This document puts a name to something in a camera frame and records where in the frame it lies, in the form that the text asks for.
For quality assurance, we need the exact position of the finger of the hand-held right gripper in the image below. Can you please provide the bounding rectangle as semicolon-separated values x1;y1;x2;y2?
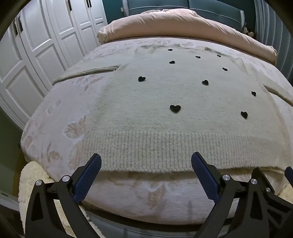
251;168;293;230
284;166;293;185

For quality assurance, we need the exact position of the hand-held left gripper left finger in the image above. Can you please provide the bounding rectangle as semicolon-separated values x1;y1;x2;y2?
25;153;102;238

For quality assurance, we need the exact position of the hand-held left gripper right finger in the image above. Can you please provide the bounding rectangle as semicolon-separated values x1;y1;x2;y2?
191;151;270;238

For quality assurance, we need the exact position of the cream sweater with black hearts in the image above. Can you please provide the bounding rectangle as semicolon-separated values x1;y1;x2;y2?
52;42;293;173

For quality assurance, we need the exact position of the white fluffy rug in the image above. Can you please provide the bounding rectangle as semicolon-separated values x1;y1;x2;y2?
18;161;97;238

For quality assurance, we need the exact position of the floral pink blanket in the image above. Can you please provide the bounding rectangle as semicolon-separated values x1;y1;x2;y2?
20;38;293;226

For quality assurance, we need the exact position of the white panelled wardrobe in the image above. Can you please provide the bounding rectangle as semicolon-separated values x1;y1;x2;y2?
0;0;108;131

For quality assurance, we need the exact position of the striped grey curtain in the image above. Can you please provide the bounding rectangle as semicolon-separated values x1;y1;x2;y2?
254;0;293;83

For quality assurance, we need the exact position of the pink duvet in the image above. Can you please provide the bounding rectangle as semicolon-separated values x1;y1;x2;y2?
97;9;278;64

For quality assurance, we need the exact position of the teal padded headboard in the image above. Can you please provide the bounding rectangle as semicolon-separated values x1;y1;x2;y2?
102;0;255;32

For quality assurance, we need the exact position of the grey bed frame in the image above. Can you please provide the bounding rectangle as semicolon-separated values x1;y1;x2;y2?
86;211;231;238

